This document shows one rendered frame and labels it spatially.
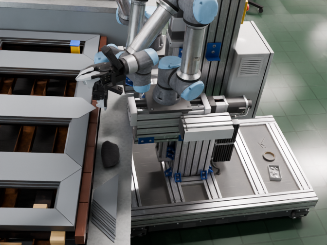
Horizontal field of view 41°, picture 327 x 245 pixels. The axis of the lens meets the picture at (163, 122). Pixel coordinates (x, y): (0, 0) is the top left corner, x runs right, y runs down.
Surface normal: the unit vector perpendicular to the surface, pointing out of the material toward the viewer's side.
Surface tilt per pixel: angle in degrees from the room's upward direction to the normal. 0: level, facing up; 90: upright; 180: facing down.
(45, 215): 0
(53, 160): 0
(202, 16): 83
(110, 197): 0
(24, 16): 90
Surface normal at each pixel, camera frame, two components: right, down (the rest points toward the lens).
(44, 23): 0.04, 0.67
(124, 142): 0.08, -0.74
